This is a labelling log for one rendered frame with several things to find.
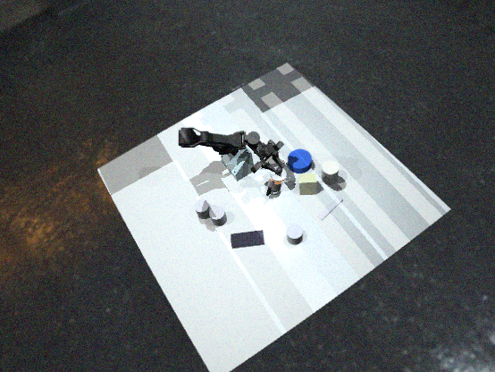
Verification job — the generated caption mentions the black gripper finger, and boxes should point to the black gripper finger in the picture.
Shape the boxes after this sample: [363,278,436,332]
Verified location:
[272,151,283,169]
[261,162,278,173]

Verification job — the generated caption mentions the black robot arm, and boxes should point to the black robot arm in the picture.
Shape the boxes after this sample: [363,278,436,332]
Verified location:
[179,127,275,158]

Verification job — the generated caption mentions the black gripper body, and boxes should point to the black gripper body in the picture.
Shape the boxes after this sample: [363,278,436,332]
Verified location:
[251,141,284,173]

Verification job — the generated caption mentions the blue cylinder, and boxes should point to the blue cylinder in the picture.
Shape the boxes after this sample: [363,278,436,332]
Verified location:
[288,149,312,173]

